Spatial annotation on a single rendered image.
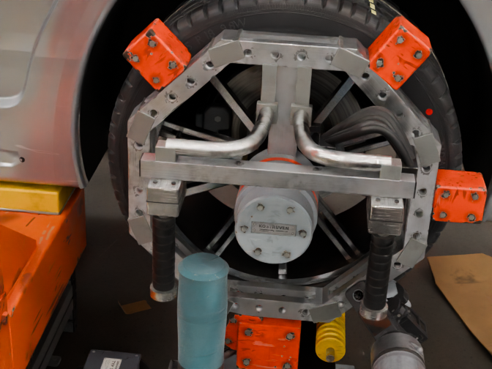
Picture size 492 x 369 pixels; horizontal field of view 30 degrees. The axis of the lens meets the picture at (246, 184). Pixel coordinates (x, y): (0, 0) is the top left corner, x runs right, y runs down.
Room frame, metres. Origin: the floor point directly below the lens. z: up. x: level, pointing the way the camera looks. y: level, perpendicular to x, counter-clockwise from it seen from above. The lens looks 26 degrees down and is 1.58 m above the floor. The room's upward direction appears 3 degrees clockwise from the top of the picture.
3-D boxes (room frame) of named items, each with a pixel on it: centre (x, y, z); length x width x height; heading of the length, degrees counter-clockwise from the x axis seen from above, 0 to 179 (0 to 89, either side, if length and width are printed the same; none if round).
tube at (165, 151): (1.36, 0.05, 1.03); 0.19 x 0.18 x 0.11; 176
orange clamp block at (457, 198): (1.46, -0.38, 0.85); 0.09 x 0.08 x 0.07; 86
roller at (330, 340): (1.57, -0.19, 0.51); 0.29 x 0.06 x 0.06; 176
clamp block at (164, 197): (1.29, 0.12, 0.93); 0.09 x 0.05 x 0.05; 176
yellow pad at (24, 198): (1.70, 0.44, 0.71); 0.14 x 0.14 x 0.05; 86
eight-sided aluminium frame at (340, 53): (1.48, -0.06, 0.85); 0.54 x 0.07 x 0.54; 86
